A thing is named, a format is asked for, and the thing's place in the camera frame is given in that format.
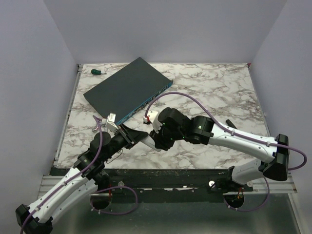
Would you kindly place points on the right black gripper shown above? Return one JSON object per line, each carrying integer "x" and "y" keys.
{"x": 159, "y": 142}

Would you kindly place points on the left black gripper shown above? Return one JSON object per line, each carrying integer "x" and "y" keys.
{"x": 135, "y": 136}

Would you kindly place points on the white remote control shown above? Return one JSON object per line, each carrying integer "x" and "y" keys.
{"x": 148, "y": 141}

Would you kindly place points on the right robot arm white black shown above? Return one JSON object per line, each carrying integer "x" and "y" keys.
{"x": 271, "y": 154}

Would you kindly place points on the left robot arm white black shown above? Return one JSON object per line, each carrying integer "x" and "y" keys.
{"x": 83, "y": 179}

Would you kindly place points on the black rectangular bar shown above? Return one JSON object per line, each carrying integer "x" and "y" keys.
{"x": 230, "y": 124}

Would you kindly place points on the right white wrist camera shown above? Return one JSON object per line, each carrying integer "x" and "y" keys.
{"x": 152, "y": 118}

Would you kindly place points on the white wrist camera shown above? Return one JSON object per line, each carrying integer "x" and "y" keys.
{"x": 110, "y": 123}
{"x": 152, "y": 118}

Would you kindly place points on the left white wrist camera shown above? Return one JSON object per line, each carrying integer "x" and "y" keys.
{"x": 110, "y": 123}

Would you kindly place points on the dark network switch blue front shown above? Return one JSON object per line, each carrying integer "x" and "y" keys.
{"x": 128, "y": 90}

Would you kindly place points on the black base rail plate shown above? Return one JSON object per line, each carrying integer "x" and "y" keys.
{"x": 168, "y": 186}

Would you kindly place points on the green handled screwdriver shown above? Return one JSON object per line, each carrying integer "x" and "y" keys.
{"x": 96, "y": 72}

